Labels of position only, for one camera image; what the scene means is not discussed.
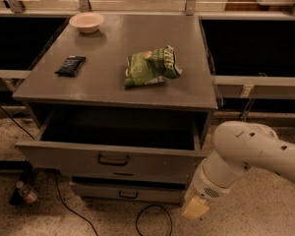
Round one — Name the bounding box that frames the green chip bag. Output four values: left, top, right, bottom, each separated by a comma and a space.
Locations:
124, 45, 182, 89

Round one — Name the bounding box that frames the grey bottom drawer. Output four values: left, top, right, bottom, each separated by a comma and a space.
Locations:
69, 182, 185, 205

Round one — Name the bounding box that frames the dark blue snack packet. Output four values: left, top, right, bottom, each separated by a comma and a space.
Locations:
55, 56, 86, 77

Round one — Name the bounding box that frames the white bowl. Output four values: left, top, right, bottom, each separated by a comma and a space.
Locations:
69, 12, 104, 33

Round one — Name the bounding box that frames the grey top drawer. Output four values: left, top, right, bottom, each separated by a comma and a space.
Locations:
17, 109, 203, 184

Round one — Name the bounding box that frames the grey drawer cabinet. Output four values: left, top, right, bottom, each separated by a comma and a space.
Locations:
14, 15, 217, 192

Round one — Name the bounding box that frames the grey drawer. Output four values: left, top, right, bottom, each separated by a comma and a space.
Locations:
17, 109, 203, 184
69, 182, 185, 205

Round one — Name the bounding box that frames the black looped floor cable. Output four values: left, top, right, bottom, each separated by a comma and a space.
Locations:
135, 204, 173, 236

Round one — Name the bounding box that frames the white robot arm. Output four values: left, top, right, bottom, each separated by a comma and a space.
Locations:
182, 121, 295, 219

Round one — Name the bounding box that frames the black top drawer handle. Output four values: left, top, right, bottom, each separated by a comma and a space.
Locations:
97, 154, 129, 166

